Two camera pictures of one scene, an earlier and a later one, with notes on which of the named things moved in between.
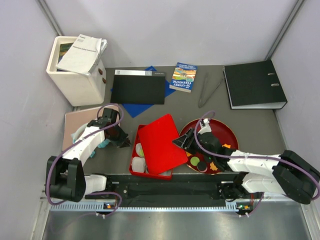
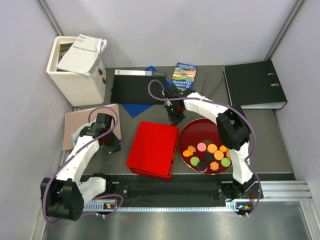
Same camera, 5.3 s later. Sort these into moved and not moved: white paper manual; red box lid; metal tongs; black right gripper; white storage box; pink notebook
Moved: black right gripper; red box lid
Not moved: white storage box; metal tongs; white paper manual; pink notebook
